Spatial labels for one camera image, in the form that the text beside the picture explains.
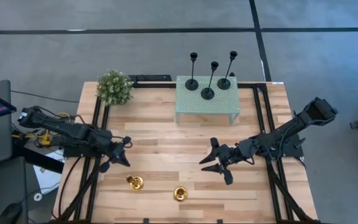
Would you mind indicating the green artificial potted plant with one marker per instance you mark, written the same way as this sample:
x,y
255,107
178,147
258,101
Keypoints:
x,y
114,87

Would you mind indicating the dark grey desk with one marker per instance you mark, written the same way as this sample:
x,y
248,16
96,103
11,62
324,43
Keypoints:
x,y
5,186

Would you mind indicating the black support beam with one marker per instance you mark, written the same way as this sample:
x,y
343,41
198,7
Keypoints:
x,y
39,160

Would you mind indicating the white paper sheet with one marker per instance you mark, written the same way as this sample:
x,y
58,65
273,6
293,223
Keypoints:
x,y
47,180

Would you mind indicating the yellow clamp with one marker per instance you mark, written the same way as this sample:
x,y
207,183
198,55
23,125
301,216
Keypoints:
x,y
45,140

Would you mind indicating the mint green perforated metal riser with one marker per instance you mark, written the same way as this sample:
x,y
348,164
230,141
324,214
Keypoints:
x,y
207,105

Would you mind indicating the black aluminium table frame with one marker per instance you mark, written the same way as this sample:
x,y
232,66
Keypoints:
x,y
157,84

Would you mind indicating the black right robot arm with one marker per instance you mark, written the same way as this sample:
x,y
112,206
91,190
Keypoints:
x,y
291,127

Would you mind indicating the black computer mouse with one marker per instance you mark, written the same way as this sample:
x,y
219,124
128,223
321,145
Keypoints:
x,y
9,214

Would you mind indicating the black tall candlestick holder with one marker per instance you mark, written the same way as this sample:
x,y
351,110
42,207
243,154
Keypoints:
x,y
191,84
224,83
207,93

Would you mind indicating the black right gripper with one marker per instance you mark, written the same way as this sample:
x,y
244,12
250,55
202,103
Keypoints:
x,y
227,155

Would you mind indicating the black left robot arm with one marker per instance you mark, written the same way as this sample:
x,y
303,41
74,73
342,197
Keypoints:
x,y
73,130

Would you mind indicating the gold short candlestick holder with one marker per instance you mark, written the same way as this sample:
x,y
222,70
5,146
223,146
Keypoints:
x,y
180,193
136,183

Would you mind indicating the white tape roll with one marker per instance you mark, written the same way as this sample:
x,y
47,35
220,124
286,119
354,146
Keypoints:
x,y
34,197

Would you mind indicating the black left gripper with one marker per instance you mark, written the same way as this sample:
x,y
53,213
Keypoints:
x,y
115,151

